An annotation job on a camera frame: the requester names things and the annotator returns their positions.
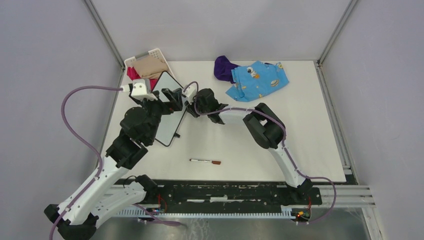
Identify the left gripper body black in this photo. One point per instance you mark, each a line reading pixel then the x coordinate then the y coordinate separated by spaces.
pixel 170 106

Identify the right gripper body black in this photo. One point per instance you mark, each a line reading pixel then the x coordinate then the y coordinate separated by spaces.
pixel 191 107

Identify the marker pen white barrel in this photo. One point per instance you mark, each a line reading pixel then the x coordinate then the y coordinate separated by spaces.
pixel 214 162

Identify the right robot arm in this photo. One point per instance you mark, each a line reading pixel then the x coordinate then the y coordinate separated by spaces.
pixel 266 129

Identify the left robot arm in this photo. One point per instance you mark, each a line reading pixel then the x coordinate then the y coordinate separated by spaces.
pixel 81 214

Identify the beige folded cloth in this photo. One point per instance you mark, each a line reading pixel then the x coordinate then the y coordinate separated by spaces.
pixel 150 67

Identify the purple cloth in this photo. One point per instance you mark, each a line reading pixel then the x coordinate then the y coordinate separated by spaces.
pixel 223 69

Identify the pink cloth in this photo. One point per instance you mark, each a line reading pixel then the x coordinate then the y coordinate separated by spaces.
pixel 133 75

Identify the white plastic basket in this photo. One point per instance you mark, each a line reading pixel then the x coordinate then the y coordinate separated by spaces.
pixel 157 53

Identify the blue patterned cloth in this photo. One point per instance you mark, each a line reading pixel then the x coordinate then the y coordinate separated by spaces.
pixel 256 81

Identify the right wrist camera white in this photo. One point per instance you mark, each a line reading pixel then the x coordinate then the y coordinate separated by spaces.
pixel 189 92

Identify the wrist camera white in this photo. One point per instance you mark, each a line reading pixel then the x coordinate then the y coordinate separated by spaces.
pixel 138 90
pixel 189 92

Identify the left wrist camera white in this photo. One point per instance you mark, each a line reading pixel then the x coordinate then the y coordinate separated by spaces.
pixel 138 90

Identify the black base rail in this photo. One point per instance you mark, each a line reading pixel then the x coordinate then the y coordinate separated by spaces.
pixel 228 197

